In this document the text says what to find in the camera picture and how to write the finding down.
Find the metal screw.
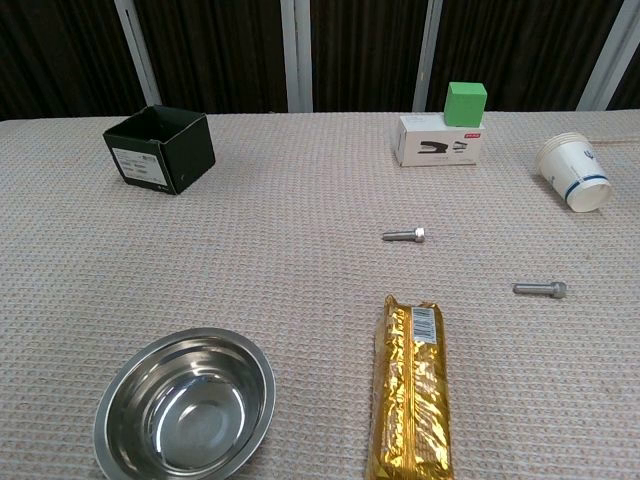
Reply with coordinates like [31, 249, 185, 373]
[382, 226, 427, 244]
[512, 280, 569, 300]

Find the beige woven tablecloth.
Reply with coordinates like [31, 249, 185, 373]
[0, 109, 640, 480]

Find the white stapler box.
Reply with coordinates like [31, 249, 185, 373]
[398, 113, 487, 168]

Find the black open cardboard box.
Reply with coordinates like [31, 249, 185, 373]
[102, 103, 217, 196]

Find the gold foil snack packet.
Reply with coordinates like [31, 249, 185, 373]
[367, 294, 456, 480]

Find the green cube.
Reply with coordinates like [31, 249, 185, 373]
[443, 81, 489, 129]

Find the stainless steel bowl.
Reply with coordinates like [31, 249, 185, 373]
[93, 327, 277, 480]

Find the black curtain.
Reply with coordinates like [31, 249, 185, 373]
[0, 0, 640, 121]

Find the white paper cup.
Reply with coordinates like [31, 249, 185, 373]
[537, 132, 577, 172]
[541, 134, 581, 175]
[545, 135, 613, 215]
[533, 131, 573, 170]

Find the white metal frame post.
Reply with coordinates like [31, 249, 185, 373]
[279, 0, 314, 113]
[576, 0, 640, 112]
[113, 0, 162, 107]
[412, 0, 444, 113]

